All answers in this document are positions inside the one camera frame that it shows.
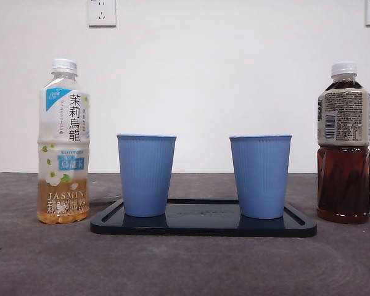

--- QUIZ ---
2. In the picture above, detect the jasmine tea bottle white label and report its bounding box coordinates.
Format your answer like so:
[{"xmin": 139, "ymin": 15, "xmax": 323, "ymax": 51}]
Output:
[{"xmin": 36, "ymin": 58, "xmax": 91, "ymax": 225}]

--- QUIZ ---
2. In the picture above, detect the dark tea bottle beige label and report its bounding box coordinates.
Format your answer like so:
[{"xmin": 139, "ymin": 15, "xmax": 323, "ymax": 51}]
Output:
[{"xmin": 316, "ymin": 61, "xmax": 370, "ymax": 225}]

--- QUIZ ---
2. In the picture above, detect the blue ribbed plastic cup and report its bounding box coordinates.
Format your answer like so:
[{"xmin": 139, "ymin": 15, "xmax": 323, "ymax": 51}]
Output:
[
  {"xmin": 115, "ymin": 133, "xmax": 177, "ymax": 218},
  {"xmin": 228, "ymin": 134, "xmax": 293, "ymax": 220}
]

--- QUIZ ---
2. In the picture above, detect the dark blue rectangular tray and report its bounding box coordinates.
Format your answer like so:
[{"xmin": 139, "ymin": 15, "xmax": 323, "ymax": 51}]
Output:
[{"xmin": 89, "ymin": 198, "xmax": 318, "ymax": 237}]

